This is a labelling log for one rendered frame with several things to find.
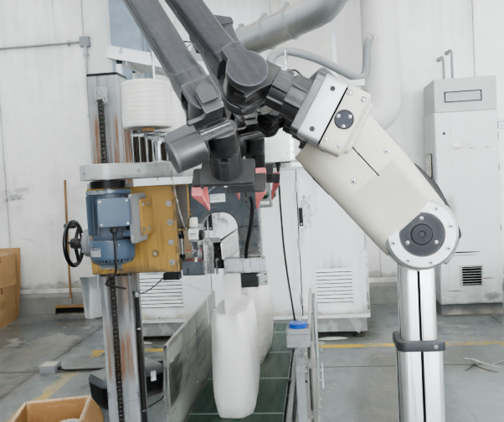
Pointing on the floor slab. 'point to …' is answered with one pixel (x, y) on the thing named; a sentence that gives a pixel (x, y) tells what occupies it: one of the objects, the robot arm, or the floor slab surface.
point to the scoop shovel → (91, 296)
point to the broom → (69, 282)
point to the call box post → (300, 384)
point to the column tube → (119, 155)
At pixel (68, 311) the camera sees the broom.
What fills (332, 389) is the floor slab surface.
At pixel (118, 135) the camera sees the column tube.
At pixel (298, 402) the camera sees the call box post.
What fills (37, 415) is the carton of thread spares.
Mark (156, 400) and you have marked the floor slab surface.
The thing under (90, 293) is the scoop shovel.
